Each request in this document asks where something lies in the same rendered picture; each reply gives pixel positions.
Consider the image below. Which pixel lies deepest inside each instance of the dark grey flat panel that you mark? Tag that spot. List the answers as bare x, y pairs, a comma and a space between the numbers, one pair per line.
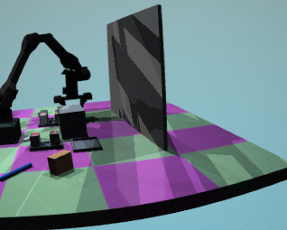
136, 66

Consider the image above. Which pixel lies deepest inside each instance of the blue rod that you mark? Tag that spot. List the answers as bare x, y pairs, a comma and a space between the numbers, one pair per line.
13, 172

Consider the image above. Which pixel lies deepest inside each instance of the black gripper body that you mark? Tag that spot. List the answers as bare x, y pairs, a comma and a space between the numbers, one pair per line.
72, 92

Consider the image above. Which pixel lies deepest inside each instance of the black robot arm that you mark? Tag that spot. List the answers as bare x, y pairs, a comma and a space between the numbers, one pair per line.
30, 42

